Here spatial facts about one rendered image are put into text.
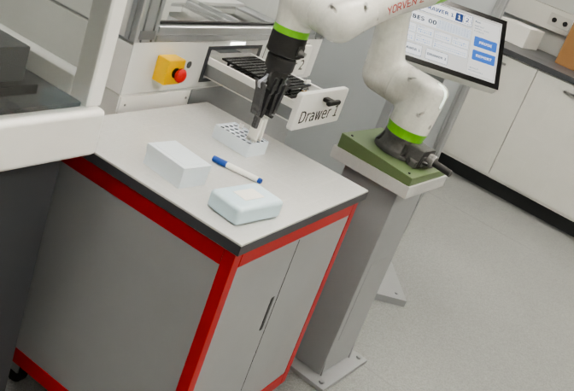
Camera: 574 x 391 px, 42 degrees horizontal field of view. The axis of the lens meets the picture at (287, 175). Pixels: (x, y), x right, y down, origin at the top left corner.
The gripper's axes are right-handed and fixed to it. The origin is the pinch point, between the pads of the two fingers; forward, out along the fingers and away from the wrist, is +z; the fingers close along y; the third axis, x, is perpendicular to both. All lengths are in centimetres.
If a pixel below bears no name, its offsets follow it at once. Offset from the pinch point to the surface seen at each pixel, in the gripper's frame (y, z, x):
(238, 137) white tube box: -3.1, 4.0, 2.6
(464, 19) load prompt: 133, -32, 9
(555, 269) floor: 255, 84, -52
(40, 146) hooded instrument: -67, -1, 2
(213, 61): 14.7, -5.1, 31.3
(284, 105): 16.2, -3.4, 4.2
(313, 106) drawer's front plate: 24.0, -4.8, -0.4
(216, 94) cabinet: 24.2, 7.0, 33.4
